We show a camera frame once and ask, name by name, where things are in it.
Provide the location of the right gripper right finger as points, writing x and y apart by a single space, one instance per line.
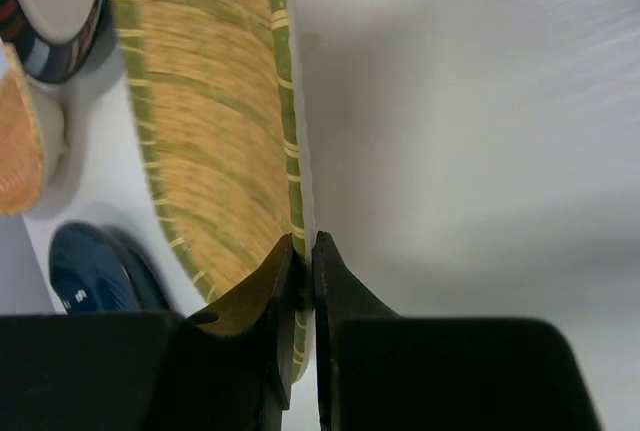
379 370

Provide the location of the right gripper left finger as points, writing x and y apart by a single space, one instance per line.
229 367

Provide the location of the orange fish-shaped woven basket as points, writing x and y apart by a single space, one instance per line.
32 138

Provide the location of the green-edged bamboo tray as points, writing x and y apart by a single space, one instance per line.
216 94

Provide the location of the dark striped rim ceramic plate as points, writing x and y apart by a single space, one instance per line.
53 38

